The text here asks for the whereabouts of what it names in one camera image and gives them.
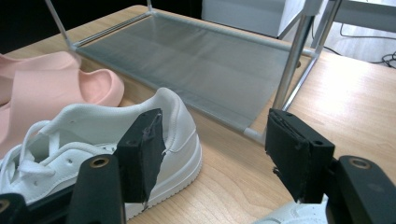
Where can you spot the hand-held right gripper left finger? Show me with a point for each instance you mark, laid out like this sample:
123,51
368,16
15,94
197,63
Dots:
140,155

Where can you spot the white desk frame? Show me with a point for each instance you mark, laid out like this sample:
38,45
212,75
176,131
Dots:
367,18

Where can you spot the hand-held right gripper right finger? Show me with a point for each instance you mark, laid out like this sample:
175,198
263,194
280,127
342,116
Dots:
295,149

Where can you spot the grey metal shoe rack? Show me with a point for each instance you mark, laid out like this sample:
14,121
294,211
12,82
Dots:
186,71

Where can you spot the white sneaker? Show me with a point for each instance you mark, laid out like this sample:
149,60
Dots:
183,130
289,214

